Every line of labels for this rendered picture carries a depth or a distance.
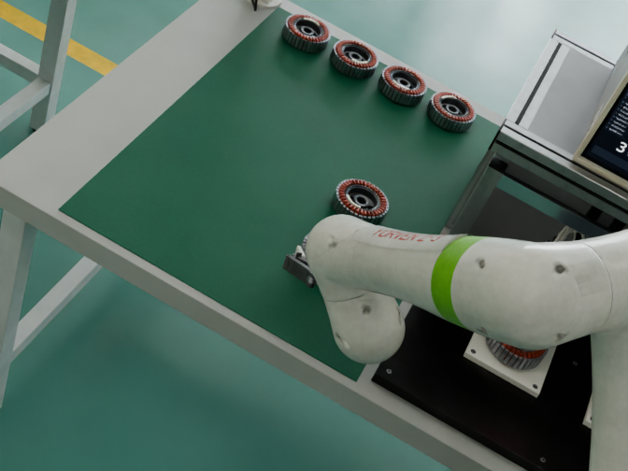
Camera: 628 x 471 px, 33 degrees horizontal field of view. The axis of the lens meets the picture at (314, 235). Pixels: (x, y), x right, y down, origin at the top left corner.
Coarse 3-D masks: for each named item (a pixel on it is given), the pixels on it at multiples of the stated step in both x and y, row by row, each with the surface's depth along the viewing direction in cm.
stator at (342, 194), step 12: (348, 180) 215; (360, 180) 216; (336, 192) 212; (348, 192) 213; (360, 192) 216; (372, 192) 216; (336, 204) 211; (348, 204) 210; (360, 204) 213; (372, 204) 216; (384, 204) 213; (360, 216) 209; (372, 216) 210; (384, 216) 213
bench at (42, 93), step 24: (72, 0) 282; (48, 24) 287; (0, 48) 303; (48, 48) 292; (24, 72) 301; (48, 72) 297; (24, 96) 292; (48, 96) 302; (0, 120) 282; (48, 120) 309
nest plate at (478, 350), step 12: (480, 336) 196; (468, 348) 193; (480, 348) 194; (552, 348) 200; (480, 360) 192; (492, 360) 193; (492, 372) 192; (504, 372) 192; (516, 372) 193; (528, 372) 194; (540, 372) 195; (516, 384) 192; (528, 384) 192; (540, 384) 192
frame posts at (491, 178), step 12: (492, 156) 199; (492, 168) 188; (504, 168) 188; (480, 180) 190; (492, 180) 189; (480, 192) 192; (468, 204) 194; (480, 204) 193; (468, 216) 196; (456, 228) 198; (468, 228) 197
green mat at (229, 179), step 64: (256, 64) 240; (320, 64) 248; (384, 64) 256; (192, 128) 217; (256, 128) 224; (320, 128) 231; (384, 128) 238; (128, 192) 198; (192, 192) 204; (256, 192) 210; (320, 192) 216; (384, 192) 222; (448, 192) 229; (192, 256) 192; (256, 256) 197; (256, 320) 186; (320, 320) 191
